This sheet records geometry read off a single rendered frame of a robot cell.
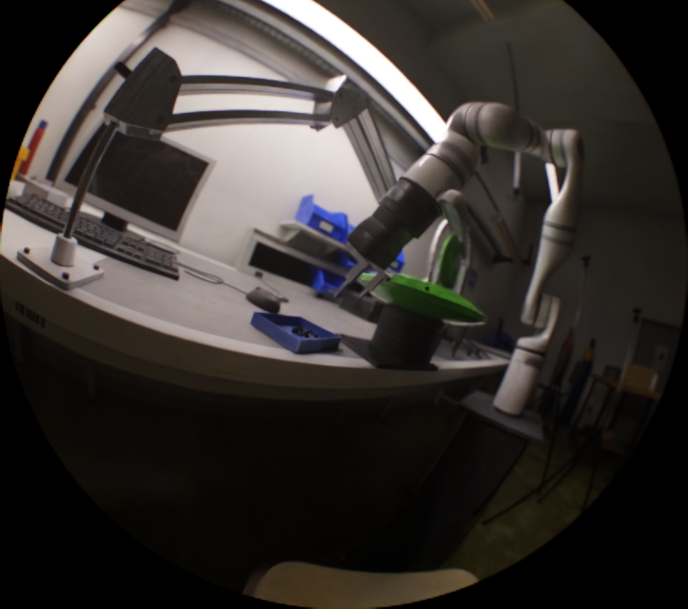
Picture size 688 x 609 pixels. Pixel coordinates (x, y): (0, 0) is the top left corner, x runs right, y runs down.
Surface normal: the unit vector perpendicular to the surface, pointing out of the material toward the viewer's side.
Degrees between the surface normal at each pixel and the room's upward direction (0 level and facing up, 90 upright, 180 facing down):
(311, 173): 90
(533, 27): 180
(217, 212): 90
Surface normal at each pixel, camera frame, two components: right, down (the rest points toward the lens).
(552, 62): -0.35, 0.93
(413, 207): -0.07, 0.22
